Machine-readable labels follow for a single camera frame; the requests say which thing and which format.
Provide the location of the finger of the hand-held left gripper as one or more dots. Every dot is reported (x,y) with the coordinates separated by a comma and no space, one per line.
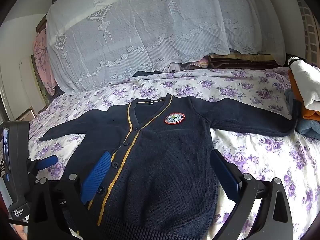
(47,162)

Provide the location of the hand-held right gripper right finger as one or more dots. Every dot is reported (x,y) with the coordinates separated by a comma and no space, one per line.
(225,176)

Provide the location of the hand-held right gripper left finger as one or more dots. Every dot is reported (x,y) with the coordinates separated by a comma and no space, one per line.
(96,177)

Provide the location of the navy cardigan with yellow trim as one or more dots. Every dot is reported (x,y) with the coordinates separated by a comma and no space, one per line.
(162,167)

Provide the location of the pink knitted clothes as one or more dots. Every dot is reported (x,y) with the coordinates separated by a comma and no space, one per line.
(197,62)

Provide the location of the purple floral bedsheet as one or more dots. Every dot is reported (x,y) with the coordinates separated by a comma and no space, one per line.
(262,150)

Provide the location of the grey-blue folded garment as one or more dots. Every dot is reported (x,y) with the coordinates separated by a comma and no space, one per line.
(307,129)

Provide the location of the orange folded garment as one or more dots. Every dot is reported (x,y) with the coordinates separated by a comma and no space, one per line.
(308,116)

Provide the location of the pink floral pillow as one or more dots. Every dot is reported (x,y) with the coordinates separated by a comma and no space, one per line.
(41,55)

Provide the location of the dark brown cloth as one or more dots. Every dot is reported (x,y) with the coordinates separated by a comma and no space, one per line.
(245,61)

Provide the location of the white folded garment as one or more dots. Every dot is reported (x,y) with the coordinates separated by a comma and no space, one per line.
(307,85)

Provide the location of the white lace cover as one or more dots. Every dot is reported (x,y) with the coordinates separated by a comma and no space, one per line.
(150,30)

